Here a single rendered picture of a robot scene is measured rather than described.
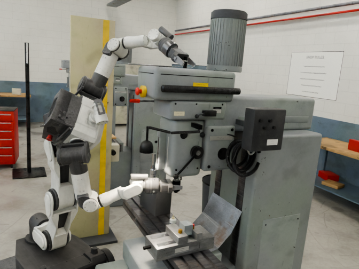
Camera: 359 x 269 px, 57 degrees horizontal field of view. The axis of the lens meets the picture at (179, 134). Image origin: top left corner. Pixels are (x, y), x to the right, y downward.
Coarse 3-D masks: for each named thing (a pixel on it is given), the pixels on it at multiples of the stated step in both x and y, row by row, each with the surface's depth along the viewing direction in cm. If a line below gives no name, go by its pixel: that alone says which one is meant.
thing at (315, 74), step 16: (304, 64) 631; (320, 64) 598; (336, 64) 569; (288, 80) 668; (304, 80) 632; (320, 80) 599; (336, 80) 570; (304, 96) 633; (320, 96) 600; (336, 96) 570
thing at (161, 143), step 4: (160, 132) 174; (164, 132) 175; (160, 136) 175; (164, 136) 176; (160, 140) 175; (164, 140) 176; (160, 144) 176; (164, 144) 177; (160, 148) 176; (164, 148) 177; (160, 152) 177; (164, 152) 178; (160, 156) 177; (164, 156) 178; (160, 160) 178; (164, 160) 179; (156, 164) 180; (160, 164) 178; (164, 164) 179; (156, 168) 180; (160, 168) 179; (164, 168) 180
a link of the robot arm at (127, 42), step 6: (126, 36) 190; (132, 36) 187; (138, 36) 185; (120, 42) 188; (126, 42) 187; (132, 42) 186; (138, 42) 185; (120, 48) 188; (126, 48) 190; (132, 48) 190; (120, 54) 192; (126, 54) 195
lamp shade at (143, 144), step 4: (144, 140) 171; (148, 140) 171; (144, 144) 168; (148, 144) 169; (152, 144) 171; (140, 148) 170; (144, 148) 168; (148, 148) 168; (152, 148) 170; (140, 152) 170; (144, 152) 169; (148, 152) 169; (152, 152) 171
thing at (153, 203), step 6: (162, 192) 214; (144, 198) 225; (150, 198) 218; (156, 198) 212; (162, 198) 214; (168, 198) 217; (144, 204) 226; (150, 204) 219; (156, 204) 213; (162, 204) 216; (168, 204) 218; (150, 210) 219; (156, 210) 214; (162, 210) 217; (168, 210) 219
